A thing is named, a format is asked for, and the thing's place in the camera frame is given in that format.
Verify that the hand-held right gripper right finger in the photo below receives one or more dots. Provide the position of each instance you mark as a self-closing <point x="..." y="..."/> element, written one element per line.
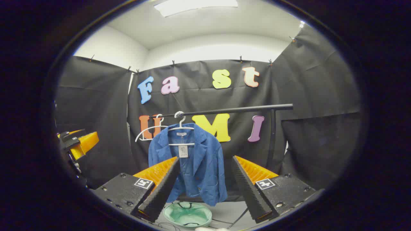
<point x="249" y="192"/>

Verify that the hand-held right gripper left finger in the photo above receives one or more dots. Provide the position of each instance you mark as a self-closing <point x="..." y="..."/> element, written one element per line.
<point x="162" y="192"/>

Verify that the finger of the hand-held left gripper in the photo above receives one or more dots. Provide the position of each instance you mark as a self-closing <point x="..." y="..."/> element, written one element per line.
<point x="87" y="141"/>
<point x="72" y="134"/>

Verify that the green laundry hamper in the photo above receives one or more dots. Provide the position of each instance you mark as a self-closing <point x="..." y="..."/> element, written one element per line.
<point x="188" y="215"/>

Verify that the blue jacket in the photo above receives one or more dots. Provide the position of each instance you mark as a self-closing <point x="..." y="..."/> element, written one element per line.
<point x="205" y="160"/>

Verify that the white plastic clothes hanger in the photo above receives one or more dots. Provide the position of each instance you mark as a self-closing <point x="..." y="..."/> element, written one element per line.
<point x="181" y="128"/>
<point x="154" y="127"/>

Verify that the black clothes rack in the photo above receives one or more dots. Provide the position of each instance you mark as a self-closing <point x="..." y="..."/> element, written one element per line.
<point x="240" y="110"/>

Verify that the black backdrop cloth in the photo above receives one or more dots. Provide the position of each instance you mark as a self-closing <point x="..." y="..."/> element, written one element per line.
<point x="102" y="106"/>

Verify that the row of black cloth clips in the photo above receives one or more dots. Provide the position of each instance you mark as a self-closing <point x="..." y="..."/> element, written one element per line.
<point x="173" y="63"/>

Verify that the ceiling light panel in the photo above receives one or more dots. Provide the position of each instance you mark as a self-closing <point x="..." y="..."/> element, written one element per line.
<point x="196" y="5"/>

